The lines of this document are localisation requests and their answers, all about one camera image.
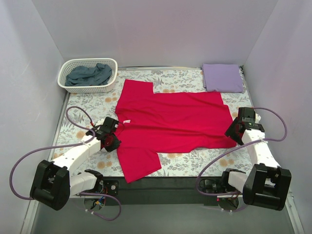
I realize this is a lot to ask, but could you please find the red t shirt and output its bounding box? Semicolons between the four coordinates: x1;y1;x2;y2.
115;79;236;183

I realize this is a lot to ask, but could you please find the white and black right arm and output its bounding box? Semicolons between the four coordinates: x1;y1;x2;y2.
221;107;292;211

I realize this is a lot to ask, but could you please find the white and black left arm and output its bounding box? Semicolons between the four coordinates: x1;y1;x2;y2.
30;117;121;211

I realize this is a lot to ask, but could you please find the floral patterned table cloth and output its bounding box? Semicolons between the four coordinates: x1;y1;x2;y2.
56;69;252;177

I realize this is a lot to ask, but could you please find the folded purple t shirt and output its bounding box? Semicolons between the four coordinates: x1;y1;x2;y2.
201;64;243;93

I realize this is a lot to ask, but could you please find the crumpled grey-blue t shirt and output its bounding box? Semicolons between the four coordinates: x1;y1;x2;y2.
65;63;113;87

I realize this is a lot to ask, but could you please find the white perforated plastic basket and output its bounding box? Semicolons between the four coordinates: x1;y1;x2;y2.
58;58;118;93

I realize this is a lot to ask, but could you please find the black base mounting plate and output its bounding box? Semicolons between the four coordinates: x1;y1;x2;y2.
75;176;249;207

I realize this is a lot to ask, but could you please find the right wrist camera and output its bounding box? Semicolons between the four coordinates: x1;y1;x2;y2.
255;113;261;123

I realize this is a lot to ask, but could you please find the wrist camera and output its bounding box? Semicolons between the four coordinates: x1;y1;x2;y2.
92;118;104;129
255;113;261;123

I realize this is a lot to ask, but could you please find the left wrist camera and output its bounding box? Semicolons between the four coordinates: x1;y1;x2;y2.
92;118;104;129

